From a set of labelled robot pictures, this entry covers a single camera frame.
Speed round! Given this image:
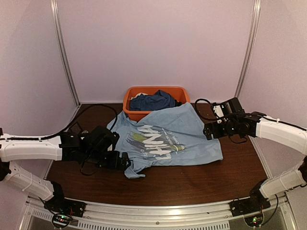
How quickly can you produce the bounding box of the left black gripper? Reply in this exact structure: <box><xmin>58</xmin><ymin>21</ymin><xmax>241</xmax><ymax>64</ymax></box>
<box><xmin>84</xmin><ymin>150</ymin><xmax>131</xmax><ymax>171</ymax></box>

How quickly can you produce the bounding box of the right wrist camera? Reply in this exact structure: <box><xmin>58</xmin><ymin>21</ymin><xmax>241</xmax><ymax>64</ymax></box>
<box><xmin>212</xmin><ymin>102</ymin><xmax>228</xmax><ymax>124</ymax></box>

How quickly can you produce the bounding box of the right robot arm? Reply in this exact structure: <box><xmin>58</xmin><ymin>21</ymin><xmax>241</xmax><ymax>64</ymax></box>
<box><xmin>203</xmin><ymin>97</ymin><xmax>307</xmax><ymax>212</ymax></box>

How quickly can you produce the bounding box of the aluminium corner post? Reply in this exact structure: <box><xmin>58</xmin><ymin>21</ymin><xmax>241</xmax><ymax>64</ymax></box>
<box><xmin>50</xmin><ymin>0</ymin><xmax>80</xmax><ymax>107</ymax></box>
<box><xmin>235</xmin><ymin>0</ymin><xmax>261</xmax><ymax>98</ymax></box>

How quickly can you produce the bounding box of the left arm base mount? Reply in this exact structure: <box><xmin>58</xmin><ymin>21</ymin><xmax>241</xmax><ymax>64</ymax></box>
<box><xmin>44</xmin><ymin>197</ymin><xmax>86</xmax><ymax>218</ymax></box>

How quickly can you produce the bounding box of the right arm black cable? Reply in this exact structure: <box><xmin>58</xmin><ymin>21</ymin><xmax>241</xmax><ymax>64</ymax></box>
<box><xmin>194</xmin><ymin>98</ymin><xmax>231</xmax><ymax>123</ymax></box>

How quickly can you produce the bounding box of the black open brooch case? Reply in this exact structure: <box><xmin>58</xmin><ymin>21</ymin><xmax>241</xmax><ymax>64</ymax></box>
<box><xmin>69</xmin><ymin>122</ymin><xmax>89</xmax><ymax>134</ymax></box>

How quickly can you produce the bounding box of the left aluminium corner post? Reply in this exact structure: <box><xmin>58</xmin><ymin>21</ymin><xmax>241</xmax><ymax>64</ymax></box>
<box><xmin>50</xmin><ymin>0</ymin><xmax>80</xmax><ymax>107</ymax></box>

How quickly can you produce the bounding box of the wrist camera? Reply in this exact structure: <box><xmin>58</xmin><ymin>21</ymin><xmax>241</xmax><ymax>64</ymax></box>
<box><xmin>212</xmin><ymin>102</ymin><xmax>228</xmax><ymax>124</ymax></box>
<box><xmin>90</xmin><ymin>126</ymin><xmax>119</xmax><ymax>153</ymax></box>

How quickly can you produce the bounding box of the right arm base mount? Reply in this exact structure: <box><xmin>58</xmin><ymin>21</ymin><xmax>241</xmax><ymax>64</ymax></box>
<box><xmin>229</xmin><ymin>198</ymin><xmax>271</xmax><ymax>217</ymax></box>

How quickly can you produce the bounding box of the aluminium front rail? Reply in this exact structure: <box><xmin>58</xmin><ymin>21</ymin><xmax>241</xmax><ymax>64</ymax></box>
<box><xmin>24</xmin><ymin>189</ymin><xmax>295</xmax><ymax>230</ymax></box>

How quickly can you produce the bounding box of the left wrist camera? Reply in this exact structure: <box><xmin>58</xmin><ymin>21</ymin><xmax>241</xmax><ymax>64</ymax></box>
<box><xmin>90</xmin><ymin>126</ymin><xmax>119</xmax><ymax>153</ymax></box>

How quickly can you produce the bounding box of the light blue printed t-shirt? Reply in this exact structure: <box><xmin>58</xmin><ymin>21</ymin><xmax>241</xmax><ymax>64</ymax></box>
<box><xmin>107</xmin><ymin>103</ymin><xmax>223</xmax><ymax>179</ymax></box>

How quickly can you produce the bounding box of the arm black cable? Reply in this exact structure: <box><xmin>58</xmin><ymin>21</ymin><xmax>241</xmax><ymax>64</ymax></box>
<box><xmin>194</xmin><ymin>98</ymin><xmax>231</xmax><ymax>123</ymax></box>
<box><xmin>0</xmin><ymin>104</ymin><xmax>118</xmax><ymax>142</ymax></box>

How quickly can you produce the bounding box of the dark blue garment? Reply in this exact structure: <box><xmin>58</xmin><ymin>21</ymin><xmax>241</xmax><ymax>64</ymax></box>
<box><xmin>130</xmin><ymin>90</ymin><xmax>182</xmax><ymax>111</ymax></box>

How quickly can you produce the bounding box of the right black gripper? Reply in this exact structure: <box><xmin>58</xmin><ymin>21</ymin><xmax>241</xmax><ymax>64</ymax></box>
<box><xmin>203</xmin><ymin>119</ymin><xmax>238</xmax><ymax>140</ymax></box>

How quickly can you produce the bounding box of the orange plastic basin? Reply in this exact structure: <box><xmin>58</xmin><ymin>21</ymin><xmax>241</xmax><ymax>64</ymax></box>
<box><xmin>123</xmin><ymin>86</ymin><xmax>190</xmax><ymax>121</ymax></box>

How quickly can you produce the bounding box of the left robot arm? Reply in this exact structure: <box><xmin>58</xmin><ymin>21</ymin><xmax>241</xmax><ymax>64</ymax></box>
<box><xmin>0</xmin><ymin>126</ymin><xmax>131</xmax><ymax>213</ymax></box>

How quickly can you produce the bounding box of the right aluminium corner post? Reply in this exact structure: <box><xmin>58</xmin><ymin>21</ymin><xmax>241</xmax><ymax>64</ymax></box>
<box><xmin>235</xmin><ymin>0</ymin><xmax>261</xmax><ymax>98</ymax></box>

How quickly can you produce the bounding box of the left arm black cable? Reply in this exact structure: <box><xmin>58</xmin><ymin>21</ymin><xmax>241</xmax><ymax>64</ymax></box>
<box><xmin>0</xmin><ymin>104</ymin><xmax>118</xmax><ymax>142</ymax></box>

